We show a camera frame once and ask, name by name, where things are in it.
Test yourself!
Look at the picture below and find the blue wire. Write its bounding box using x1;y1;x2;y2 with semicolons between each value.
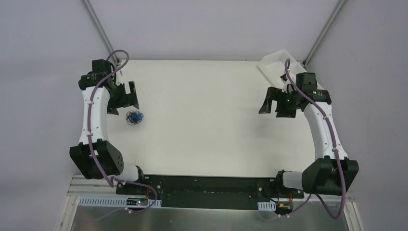
125;110;144;126

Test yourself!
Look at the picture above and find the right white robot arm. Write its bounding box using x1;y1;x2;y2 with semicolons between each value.
259;72;359;197

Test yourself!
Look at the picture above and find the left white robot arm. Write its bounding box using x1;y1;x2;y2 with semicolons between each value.
69;59;147;195

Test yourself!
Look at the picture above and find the white compartment tray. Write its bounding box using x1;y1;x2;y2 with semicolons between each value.
256;50;306;89

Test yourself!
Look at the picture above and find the right corner aluminium post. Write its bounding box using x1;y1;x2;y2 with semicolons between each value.
302;0;348;69

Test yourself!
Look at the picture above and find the corner aluminium post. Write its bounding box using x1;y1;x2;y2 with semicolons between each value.
302;0;348;69
82;0;120;62

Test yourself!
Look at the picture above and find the aluminium frame rail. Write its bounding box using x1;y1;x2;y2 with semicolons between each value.
67;175;356;202

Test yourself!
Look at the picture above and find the left white cable duct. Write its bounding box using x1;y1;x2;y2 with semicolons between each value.
78;196;162;208

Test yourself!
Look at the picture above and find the white cable duct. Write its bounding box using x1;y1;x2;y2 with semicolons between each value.
257;201;276;211
78;196;162;208

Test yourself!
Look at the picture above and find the right white cable duct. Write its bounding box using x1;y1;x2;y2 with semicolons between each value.
257;201;276;211

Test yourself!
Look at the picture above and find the left corner aluminium post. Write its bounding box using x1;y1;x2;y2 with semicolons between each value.
82;0;120;62

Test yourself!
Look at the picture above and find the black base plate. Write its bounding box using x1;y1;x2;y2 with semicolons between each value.
116;175;304;210

